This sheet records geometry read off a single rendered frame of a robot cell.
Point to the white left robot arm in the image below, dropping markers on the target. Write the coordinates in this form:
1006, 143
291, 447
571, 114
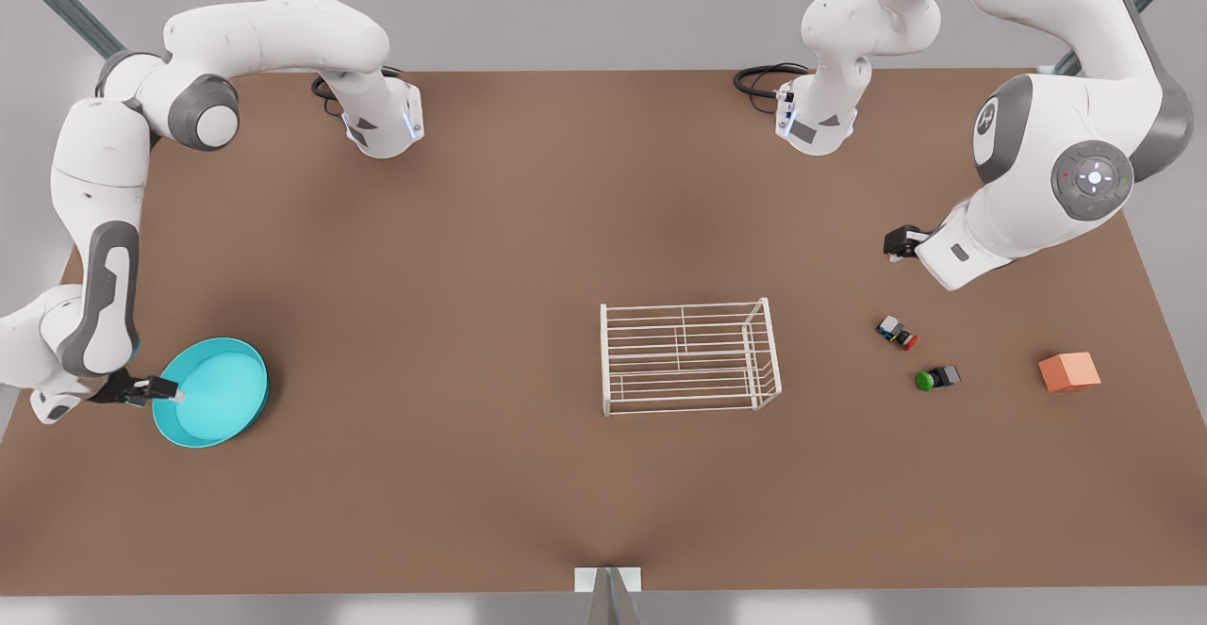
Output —
1066, 135

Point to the silver frame post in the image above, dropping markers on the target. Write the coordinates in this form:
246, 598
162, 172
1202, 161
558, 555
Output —
1122, 3
609, 597
66, 3

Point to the red button switch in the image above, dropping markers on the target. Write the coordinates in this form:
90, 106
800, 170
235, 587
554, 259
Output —
897, 332

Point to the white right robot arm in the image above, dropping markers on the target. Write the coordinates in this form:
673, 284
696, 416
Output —
104, 182

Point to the turquoise plate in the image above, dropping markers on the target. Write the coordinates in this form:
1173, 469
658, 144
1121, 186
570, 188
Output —
211, 391

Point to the orange cube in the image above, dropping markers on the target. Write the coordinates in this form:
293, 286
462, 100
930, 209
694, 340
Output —
1069, 371

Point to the green button switch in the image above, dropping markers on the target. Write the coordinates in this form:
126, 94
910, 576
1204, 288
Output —
936, 378

